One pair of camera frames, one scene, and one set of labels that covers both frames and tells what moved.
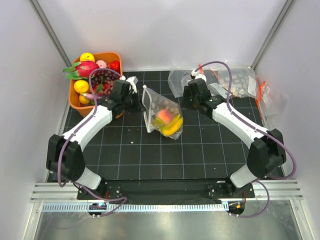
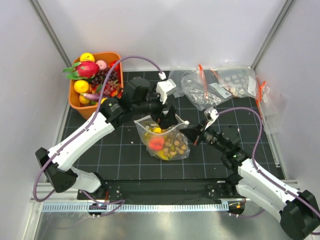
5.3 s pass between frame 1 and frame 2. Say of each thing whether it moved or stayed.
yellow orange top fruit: stayed
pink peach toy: stayed
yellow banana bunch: moved
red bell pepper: stayed
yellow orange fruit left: stayed
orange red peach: moved
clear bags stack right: stayed
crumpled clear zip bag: stayed
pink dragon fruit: stayed
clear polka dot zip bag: moved
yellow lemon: stayed
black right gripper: moved
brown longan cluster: moved
